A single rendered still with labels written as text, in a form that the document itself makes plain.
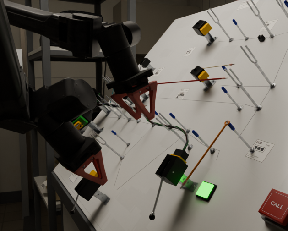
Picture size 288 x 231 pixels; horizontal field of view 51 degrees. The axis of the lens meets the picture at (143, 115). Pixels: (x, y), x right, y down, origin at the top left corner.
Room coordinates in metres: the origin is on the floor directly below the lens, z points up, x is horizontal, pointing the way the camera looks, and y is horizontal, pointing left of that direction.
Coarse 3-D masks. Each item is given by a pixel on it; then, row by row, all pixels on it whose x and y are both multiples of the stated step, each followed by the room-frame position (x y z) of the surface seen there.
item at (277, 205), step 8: (272, 192) 0.51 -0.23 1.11; (280, 192) 0.50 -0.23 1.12; (272, 200) 0.50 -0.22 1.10; (280, 200) 0.49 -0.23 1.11; (264, 208) 0.50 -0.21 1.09; (272, 208) 0.49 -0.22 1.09; (280, 208) 0.48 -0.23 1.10; (272, 216) 0.48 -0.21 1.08; (280, 216) 0.47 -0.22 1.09; (280, 224) 0.47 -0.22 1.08
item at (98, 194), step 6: (84, 180) 0.89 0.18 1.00; (78, 186) 0.89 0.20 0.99; (84, 186) 0.86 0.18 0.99; (90, 186) 0.87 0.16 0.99; (96, 186) 0.88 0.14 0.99; (78, 192) 0.86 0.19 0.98; (84, 192) 0.86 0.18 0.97; (90, 192) 0.87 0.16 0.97; (96, 192) 0.89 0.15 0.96; (84, 198) 0.87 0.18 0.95; (90, 198) 0.87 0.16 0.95; (102, 198) 0.90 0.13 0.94; (108, 198) 0.91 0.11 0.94; (72, 210) 0.87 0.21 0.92
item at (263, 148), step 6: (258, 144) 0.66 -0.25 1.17; (264, 144) 0.65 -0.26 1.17; (270, 144) 0.64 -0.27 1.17; (258, 150) 0.65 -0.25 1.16; (264, 150) 0.63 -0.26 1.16; (270, 150) 0.62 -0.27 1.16; (246, 156) 0.66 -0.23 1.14; (252, 156) 0.64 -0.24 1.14; (258, 156) 0.63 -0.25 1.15; (264, 156) 0.62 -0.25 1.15
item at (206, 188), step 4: (204, 184) 0.67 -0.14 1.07; (208, 184) 0.66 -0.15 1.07; (212, 184) 0.65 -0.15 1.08; (200, 188) 0.67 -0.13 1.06; (204, 188) 0.66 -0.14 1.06; (208, 188) 0.65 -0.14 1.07; (212, 188) 0.65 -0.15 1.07; (196, 192) 0.66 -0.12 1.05; (200, 192) 0.66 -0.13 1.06; (204, 192) 0.65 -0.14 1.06; (208, 192) 0.64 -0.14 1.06; (212, 192) 0.64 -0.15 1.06; (196, 196) 0.66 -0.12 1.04; (200, 196) 0.65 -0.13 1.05; (204, 196) 0.64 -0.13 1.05; (208, 196) 0.64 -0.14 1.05; (208, 200) 0.63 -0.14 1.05
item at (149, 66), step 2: (144, 58) 1.41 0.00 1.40; (146, 58) 1.40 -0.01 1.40; (142, 60) 1.41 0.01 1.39; (144, 60) 1.39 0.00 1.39; (146, 60) 1.40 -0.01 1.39; (148, 60) 1.40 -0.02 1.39; (142, 62) 1.39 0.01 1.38; (144, 62) 1.39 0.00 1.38; (146, 62) 1.40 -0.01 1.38; (148, 62) 1.40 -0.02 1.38; (140, 64) 1.41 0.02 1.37; (142, 64) 1.39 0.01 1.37; (144, 64) 1.39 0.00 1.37; (146, 64) 1.40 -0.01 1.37; (148, 64) 1.40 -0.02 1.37; (140, 66) 1.40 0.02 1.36; (142, 66) 1.41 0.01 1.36; (144, 66) 1.40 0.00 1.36; (146, 66) 1.40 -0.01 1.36; (148, 66) 1.41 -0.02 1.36; (150, 66) 1.41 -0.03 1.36; (140, 68) 1.40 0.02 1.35; (148, 68) 1.41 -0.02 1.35; (150, 68) 1.41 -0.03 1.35; (152, 68) 1.42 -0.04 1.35; (154, 68) 1.41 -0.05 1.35; (152, 70) 1.41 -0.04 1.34
